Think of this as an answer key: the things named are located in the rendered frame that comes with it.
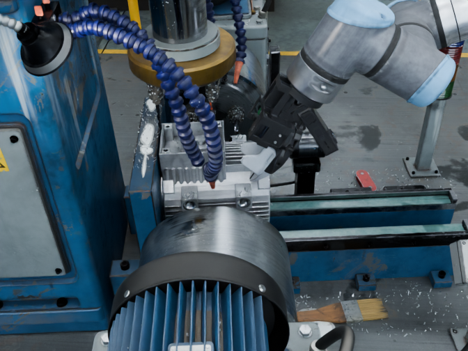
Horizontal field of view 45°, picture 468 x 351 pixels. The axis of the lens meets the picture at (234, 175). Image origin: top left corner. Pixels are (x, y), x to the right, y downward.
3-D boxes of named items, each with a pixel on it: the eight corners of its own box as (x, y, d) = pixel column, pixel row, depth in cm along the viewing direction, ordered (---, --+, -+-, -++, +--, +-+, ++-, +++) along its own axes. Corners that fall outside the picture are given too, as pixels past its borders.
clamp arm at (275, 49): (266, 157, 126) (267, 52, 110) (264, 149, 128) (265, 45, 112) (281, 157, 126) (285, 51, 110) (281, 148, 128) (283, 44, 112)
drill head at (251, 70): (162, 187, 131) (149, 93, 115) (172, 93, 163) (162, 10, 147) (271, 183, 131) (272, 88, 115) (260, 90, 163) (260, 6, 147)
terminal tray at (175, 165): (162, 186, 107) (158, 155, 103) (166, 152, 115) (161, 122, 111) (226, 182, 107) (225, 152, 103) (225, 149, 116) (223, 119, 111)
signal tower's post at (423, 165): (410, 177, 149) (442, 28, 123) (402, 159, 155) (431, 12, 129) (440, 176, 149) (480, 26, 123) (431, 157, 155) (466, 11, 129)
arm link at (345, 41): (404, 29, 82) (346, -6, 80) (352, 95, 89) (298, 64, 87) (396, 7, 90) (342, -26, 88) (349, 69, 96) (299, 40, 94)
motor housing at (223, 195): (170, 258, 114) (159, 185, 102) (173, 194, 128) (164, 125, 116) (270, 253, 114) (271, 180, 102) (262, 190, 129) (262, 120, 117)
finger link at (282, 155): (261, 159, 103) (286, 124, 99) (269, 163, 104) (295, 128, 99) (263, 176, 100) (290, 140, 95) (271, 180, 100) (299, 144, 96)
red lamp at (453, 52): (437, 66, 130) (441, 48, 127) (429, 53, 134) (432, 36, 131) (463, 65, 130) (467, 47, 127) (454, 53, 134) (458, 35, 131)
